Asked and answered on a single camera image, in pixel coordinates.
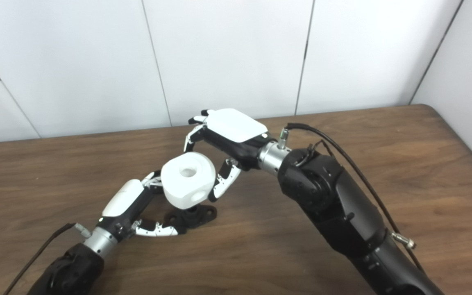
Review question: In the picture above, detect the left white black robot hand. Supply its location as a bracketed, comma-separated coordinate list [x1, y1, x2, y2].
[97, 170, 187, 242]

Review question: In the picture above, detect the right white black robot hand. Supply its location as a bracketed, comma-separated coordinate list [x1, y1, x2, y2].
[184, 108, 275, 203]

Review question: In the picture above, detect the round white plastic piece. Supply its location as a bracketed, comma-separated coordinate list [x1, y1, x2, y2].
[161, 152, 217, 210]

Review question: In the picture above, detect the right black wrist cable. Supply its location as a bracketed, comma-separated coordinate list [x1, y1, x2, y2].
[277, 123, 425, 273]

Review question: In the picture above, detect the black plastic holder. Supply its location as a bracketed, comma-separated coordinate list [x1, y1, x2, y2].
[164, 205, 217, 235]

